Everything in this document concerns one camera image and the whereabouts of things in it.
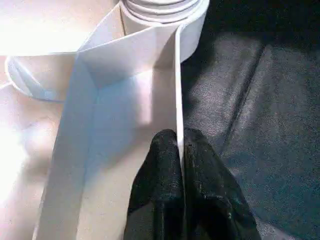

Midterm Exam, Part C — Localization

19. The black work mat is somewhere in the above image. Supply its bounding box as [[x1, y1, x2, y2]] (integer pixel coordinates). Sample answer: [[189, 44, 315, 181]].
[[178, 0, 320, 240]]

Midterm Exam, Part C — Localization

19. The white plastic table leg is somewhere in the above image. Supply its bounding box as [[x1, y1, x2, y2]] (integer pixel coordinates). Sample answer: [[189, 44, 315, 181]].
[[123, 0, 202, 25]]

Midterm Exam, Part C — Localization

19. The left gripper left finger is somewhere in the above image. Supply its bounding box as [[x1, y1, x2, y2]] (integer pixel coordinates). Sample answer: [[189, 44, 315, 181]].
[[123, 128, 186, 240]]

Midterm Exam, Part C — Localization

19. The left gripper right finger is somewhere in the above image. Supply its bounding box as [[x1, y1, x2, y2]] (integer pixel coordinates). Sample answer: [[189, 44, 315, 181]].
[[183, 128, 261, 240]]

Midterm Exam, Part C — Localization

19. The white table frame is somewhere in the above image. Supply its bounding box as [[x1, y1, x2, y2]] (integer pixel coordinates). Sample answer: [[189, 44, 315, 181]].
[[0, 0, 210, 240]]

